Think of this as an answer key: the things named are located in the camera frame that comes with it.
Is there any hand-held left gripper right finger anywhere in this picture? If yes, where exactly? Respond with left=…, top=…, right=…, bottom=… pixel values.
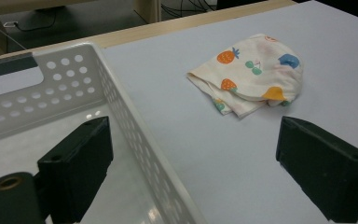
left=275, top=116, right=358, bottom=224

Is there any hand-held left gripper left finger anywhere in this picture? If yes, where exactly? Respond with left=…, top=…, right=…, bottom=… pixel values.
left=36, top=116, right=115, bottom=224

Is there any white perforated plastic basket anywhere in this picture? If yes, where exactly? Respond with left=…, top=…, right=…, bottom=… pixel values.
left=0, top=41, right=208, bottom=224

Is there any cream fruit print cloth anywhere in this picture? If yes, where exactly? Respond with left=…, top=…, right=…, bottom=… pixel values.
left=186, top=33, right=305, bottom=119

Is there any short black cable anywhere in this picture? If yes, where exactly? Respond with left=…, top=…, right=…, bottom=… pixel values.
left=12, top=8, right=59, bottom=33

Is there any thin white floor cable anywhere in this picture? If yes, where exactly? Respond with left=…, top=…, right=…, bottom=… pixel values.
left=0, top=14, right=27, bottom=51

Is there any bundle of black cables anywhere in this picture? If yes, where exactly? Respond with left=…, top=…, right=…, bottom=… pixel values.
left=160, top=0, right=218, bottom=18

